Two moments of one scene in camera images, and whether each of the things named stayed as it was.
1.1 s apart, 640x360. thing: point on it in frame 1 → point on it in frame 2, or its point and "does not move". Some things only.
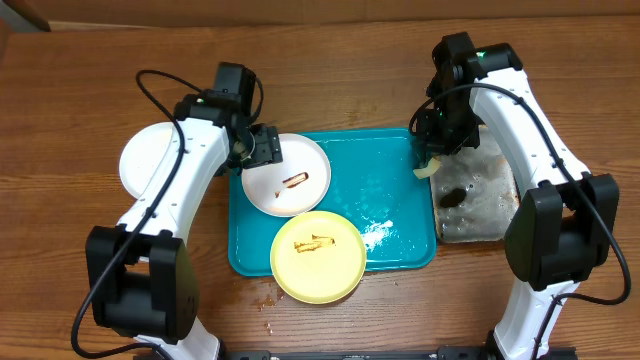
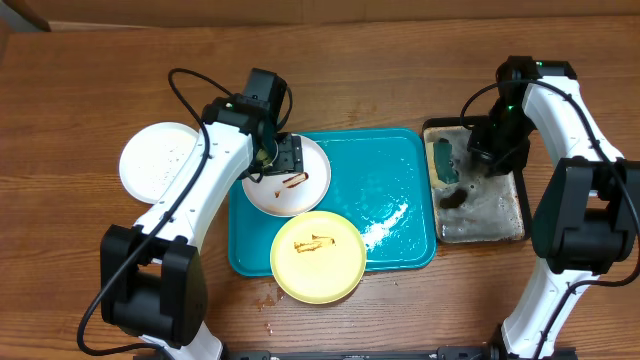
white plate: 141,156 does not move
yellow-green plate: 318,257 does not move
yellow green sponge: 428,171 → 440,155
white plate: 293,187 does not move
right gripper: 439,146 → 506,165
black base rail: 454,353 does not move
